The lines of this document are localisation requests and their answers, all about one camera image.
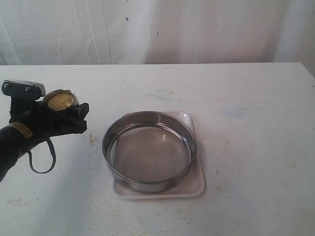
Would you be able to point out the stainless steel cup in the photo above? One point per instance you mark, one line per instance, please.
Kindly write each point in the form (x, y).
(60, 91)

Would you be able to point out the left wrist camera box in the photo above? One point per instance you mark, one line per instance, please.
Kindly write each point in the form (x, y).
(24, 90)

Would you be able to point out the white curtain backdrop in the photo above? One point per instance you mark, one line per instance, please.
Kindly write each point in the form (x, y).
(157, 31)

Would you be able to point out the white square plastic tray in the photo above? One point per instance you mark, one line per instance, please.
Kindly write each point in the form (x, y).
(192, 185)

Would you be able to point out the round steel mesh sieve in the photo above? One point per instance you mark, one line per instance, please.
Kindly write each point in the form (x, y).
(149, 152)

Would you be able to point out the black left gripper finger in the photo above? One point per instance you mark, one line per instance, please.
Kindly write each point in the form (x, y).
(77, 112)

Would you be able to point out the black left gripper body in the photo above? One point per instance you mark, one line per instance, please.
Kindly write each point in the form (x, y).
(36, 119)

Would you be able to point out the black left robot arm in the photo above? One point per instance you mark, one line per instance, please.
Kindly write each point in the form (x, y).
(12, 148)

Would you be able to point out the yellow and white grain mix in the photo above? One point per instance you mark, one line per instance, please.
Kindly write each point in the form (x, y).
(60, 102)

